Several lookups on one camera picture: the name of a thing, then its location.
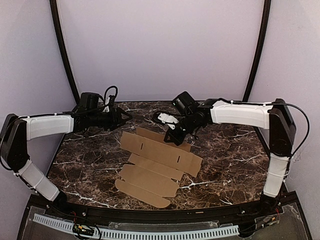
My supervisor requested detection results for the brown cardboard box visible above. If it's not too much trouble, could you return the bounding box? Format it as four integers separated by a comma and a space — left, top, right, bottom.
115, 127, 203, 209

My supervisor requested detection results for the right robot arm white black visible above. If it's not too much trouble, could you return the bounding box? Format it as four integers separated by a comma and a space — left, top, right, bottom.
156, 91, 296, 215

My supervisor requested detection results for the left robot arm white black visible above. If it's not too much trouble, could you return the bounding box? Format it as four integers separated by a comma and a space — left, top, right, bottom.
0, 92, 132, 208

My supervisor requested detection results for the small green circuit board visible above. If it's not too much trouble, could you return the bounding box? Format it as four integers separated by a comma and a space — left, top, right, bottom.
72, 223, 95, 236

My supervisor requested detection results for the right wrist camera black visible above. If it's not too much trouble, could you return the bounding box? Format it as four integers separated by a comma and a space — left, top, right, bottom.
152, 112, 179, 130

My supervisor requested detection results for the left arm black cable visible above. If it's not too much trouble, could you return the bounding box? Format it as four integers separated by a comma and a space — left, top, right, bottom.
98, 85, 119, 113

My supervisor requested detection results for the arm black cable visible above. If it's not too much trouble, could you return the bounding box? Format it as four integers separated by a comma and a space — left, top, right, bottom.
282, 103, 310, 161
98, 85, 119, 113

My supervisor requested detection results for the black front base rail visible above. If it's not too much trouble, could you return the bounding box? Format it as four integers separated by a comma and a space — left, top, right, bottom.
42, 201, 282, 225

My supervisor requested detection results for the white slotted cable duct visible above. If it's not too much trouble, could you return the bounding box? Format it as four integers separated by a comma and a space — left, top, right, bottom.
32, 213, 240, 240

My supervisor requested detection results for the left black frame post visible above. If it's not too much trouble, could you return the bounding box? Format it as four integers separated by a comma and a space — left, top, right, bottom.
49, 0, 80, 104

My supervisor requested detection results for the black frame post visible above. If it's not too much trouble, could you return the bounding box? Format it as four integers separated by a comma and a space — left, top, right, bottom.
49, 0, 80, 104
242, 0, 272, 102

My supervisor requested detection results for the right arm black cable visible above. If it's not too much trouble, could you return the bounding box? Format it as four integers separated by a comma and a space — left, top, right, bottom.
282, 103, 310, 161

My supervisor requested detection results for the right black frame post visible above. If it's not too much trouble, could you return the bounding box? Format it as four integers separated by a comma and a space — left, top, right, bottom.
242, 0, 272, 102

